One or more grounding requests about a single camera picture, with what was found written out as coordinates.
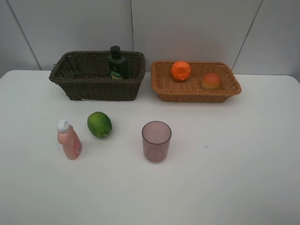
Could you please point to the dark green shampoo bottle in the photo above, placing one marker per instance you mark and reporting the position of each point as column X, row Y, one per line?
column 118, row 64

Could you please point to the dark brown wicker basket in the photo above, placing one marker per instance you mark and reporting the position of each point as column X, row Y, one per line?
column 86, row 75

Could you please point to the pink lotion bottle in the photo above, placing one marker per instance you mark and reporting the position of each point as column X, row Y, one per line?
column 69, row 140

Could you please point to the purple translucent plastic cup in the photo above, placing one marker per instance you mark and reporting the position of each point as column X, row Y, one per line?
column 156, row 136

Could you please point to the red yellow peach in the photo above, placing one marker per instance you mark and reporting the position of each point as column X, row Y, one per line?
column 211, row 81

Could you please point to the orange tangerine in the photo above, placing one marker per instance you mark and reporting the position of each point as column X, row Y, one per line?
column 180, row 71

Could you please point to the orange wicker basket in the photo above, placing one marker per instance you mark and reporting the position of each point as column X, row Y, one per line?
column 191, row 90

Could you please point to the green lime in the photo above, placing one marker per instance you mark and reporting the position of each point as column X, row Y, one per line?
column 99, row 124

